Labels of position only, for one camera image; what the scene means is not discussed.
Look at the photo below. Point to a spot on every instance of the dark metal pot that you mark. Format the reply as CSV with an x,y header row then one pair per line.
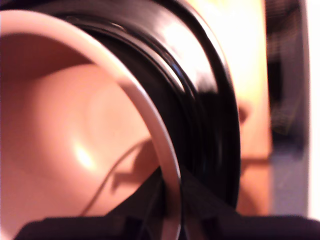
x,y
62,112

